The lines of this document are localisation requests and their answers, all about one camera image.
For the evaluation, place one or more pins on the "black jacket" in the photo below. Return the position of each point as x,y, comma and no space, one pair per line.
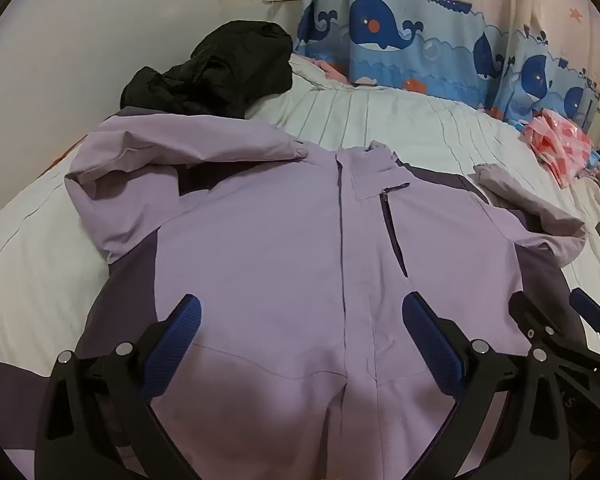
220,70

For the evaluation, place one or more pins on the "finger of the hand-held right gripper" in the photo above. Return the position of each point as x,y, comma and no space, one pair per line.
522,310
587,307

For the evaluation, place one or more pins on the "white striped bed sheet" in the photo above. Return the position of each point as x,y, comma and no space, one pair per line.
405,120

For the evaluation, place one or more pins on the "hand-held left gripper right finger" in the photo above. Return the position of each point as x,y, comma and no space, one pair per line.
432,345

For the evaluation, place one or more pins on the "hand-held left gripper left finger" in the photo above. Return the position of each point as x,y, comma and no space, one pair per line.
172,345

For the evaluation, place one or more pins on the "purple jacket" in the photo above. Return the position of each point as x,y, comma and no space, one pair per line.
280,260

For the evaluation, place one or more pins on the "blue whale print curtain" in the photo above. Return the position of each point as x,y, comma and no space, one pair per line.
380,25

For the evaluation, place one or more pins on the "pink checked cloth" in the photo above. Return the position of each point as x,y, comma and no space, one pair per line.
555,145

